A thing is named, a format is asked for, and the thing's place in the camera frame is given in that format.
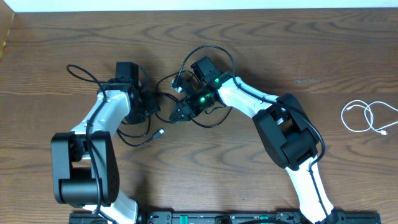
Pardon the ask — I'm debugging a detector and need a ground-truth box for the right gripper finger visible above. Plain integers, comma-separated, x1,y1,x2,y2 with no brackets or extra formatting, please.
171,101,185,114
170,111,190,123

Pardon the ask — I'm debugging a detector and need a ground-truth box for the black USB cable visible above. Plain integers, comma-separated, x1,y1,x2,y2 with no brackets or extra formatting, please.
116,116,166,147
154,70,233,129

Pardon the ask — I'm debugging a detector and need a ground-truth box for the white USB cable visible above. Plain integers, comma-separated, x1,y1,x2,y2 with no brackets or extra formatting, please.
340,100,398,136

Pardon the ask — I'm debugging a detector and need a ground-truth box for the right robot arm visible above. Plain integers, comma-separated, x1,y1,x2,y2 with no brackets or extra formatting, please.
170,57,334,223

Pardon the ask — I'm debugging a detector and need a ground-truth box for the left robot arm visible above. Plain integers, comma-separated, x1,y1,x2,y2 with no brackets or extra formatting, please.
50,62,159,223

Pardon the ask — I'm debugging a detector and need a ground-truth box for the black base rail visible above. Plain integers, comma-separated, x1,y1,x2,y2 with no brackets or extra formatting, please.
68,210,382,224

